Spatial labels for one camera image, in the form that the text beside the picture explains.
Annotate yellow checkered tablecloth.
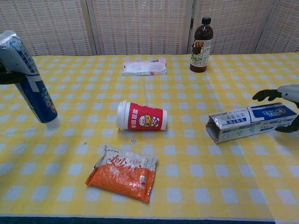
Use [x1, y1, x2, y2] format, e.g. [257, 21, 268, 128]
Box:
[0, 52, 299, 221]

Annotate blue toothpaste tube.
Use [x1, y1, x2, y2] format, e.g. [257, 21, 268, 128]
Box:
[0, 30, 60, 130]

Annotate woven folding screen panel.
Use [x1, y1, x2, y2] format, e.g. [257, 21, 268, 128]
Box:
[0, 0, 98, 58]
[186, 0, 275, 55]
[86, 0, 196, 56]
[254, 0, 299, 54]

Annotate red paper cup white lid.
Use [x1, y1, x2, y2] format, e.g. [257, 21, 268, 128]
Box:
[116, 100, 168, 132]

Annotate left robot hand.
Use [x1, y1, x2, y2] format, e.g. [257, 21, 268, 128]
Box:
[0, 62, 25, 85]

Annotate blue and white toothpaste box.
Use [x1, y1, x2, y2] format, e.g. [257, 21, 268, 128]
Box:
[205, 102, 298, 145]

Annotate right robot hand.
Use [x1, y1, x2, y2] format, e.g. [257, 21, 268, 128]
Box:
[252, 84, 299, 134]

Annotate orange snack bag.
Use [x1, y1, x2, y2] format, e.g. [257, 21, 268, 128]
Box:
[85, 144, 159, 203]

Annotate brown drink bottle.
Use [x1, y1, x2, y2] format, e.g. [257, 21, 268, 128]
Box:
[189, 16, 214, 73]

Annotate pink white plastic packet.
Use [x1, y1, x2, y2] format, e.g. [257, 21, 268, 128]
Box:
[121, 58, 168, 77]

